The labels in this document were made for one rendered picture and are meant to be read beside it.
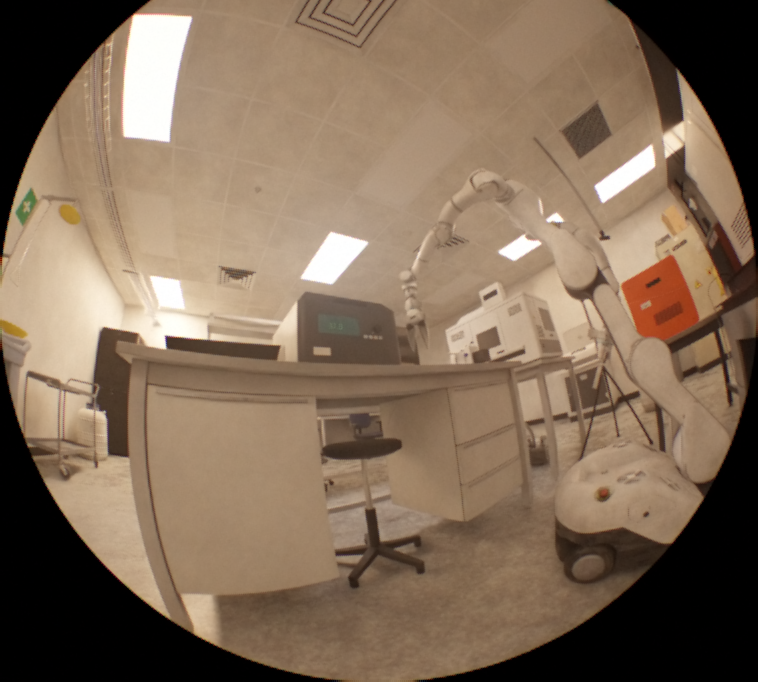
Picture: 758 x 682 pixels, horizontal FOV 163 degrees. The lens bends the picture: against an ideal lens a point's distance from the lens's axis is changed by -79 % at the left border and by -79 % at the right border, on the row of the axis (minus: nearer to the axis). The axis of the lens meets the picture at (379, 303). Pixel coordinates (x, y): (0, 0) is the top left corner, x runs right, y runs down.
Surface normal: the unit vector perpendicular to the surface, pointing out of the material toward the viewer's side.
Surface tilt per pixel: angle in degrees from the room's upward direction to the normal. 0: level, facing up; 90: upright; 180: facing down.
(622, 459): 73
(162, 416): 90
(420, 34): 180
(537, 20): 180
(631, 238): 90
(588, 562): 90
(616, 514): 90
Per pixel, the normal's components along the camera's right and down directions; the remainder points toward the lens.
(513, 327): -0.84, -0.14
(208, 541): 0.54, -0.40
